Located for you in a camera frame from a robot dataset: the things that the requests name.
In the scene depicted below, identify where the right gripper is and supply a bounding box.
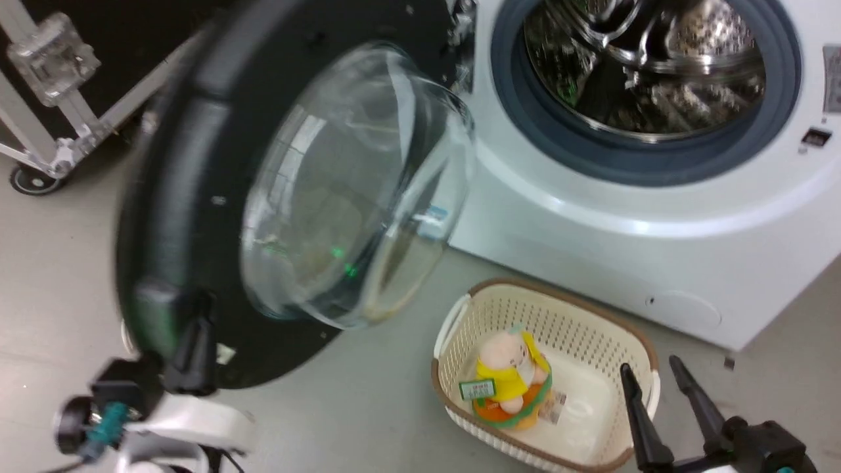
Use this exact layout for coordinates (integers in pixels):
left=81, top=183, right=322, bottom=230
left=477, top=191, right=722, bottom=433
left=620, top=355, right=819, bottom=473

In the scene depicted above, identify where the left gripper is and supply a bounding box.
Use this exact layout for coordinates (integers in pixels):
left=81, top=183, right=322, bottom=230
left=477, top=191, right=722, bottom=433
left=91, top=294, right=257, bottom=461

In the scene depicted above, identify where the black round glass washer door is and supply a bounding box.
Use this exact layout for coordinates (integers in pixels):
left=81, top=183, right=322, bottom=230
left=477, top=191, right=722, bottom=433
left=115, top=0, right=476, bottom=390

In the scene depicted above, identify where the white front-load washing machine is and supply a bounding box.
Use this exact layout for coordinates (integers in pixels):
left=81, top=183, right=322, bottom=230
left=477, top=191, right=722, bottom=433
left=448, top=0, right=841, bottom=351

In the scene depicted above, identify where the grey rubber door gasket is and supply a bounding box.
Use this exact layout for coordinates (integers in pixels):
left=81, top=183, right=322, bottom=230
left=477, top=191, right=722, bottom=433
left=490, top=0, right=803, bottom=187

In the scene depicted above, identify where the round drain filter cover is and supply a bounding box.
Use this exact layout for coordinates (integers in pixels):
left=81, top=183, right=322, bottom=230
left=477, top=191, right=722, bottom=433
left=645, top=289, right=723, bottom=330

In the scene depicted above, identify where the cream plastic laundry basket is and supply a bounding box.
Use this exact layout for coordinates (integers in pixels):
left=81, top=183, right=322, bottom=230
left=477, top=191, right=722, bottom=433
left=431, top=277, right=660, bottom=473

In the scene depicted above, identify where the plush doll yellow shirt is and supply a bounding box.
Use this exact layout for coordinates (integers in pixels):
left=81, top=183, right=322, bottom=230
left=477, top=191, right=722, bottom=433
left=471, top=327, right=554, bottom=432

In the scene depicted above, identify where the green white hang tag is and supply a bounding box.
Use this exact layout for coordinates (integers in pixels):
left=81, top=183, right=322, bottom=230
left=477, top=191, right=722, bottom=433
left=459, top=378, right=497, bottom=401

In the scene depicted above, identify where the black caster wheel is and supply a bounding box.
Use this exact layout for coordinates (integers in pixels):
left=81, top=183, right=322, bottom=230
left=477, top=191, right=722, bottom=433
left=9, top=164, right=66, bottom=196

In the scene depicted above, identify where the blue white glass sticker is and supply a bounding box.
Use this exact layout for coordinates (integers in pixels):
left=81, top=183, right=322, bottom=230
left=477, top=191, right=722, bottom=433
left=418, top=205, right=450, bottom=240

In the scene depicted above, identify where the clear acrylic block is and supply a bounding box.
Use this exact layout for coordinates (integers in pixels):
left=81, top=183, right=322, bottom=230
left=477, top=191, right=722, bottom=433
left=7, top=12, right=103, bottom=107

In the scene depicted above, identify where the stainless steel washer drum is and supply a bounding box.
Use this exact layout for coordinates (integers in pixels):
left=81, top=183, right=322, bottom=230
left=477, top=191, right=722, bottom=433
left=524, top=0, right=767, bottom=140

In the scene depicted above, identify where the grey washer panel label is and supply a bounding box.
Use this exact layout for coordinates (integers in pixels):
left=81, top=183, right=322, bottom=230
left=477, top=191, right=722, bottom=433
left=823, top=45, right=841, bottom=114

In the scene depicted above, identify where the aluminium frame cart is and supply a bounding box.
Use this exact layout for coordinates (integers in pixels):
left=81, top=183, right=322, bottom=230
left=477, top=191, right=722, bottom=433
left=0, top=0, right=198, bottom=179

